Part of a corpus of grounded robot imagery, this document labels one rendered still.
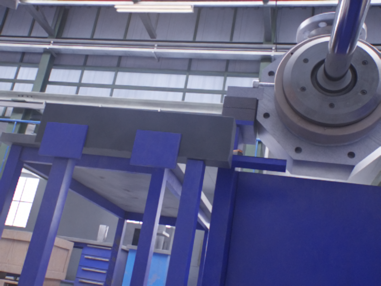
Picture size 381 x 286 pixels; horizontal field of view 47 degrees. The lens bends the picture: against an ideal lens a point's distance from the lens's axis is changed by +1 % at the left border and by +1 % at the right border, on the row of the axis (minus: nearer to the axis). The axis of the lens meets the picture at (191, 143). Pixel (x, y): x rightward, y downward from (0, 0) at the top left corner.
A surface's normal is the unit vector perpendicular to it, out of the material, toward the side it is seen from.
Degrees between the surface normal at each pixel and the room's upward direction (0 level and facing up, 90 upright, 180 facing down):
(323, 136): 175
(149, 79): 90
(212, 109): 90
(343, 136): 166
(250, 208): 90
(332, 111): 90
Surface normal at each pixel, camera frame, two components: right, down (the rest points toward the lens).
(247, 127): -0.16, 0.93
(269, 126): -0.18, -0.35
